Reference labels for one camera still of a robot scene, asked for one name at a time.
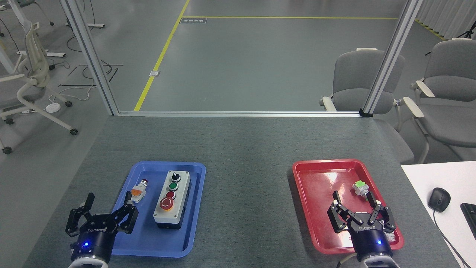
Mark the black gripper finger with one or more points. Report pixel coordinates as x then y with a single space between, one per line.
128 217
386 219
89 203
336 217

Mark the blue plastic tray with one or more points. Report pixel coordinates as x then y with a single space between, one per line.
148 238

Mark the dark floor label plate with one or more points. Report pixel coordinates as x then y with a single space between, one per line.
193 21

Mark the silver floor outlet box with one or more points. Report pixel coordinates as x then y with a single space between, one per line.
154 73

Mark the silver aluminium post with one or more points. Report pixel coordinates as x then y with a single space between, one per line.
390 56
91 59

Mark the white partition curtain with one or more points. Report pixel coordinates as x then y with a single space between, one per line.
446 16

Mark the black keyboard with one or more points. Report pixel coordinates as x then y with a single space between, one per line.
470 219

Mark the silver aluminium rail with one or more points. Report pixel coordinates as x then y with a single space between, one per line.
238 113

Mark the red push button switch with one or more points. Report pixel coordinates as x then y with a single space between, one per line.
139 190

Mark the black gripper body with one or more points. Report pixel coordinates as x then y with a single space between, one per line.
370 242
93 242

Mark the green push button switch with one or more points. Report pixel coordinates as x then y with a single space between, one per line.
359 187

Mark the grey armchair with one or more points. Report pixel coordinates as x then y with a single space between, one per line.
353 82
450 111

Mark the white round floor socket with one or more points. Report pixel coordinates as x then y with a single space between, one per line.
52 108

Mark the black-headed white switch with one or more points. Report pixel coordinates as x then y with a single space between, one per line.
391 236

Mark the red plastic tray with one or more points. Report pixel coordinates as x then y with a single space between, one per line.
319 208

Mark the black post corner bracket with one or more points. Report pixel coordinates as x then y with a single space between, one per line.
366 113

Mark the black computer mouse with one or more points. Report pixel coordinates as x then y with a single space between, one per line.
439 199

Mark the white side table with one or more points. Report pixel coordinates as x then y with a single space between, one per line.
420 178

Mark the white desk foot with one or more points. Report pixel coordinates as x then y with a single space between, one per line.
89 25
48 54

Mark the white wheeled office chair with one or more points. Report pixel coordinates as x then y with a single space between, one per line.
31 80

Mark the grey four-button control box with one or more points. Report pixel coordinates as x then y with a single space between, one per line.
174 203

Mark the black tripod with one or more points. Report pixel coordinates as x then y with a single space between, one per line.
468 34

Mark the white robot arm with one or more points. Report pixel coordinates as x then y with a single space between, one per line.
87 263
379 262

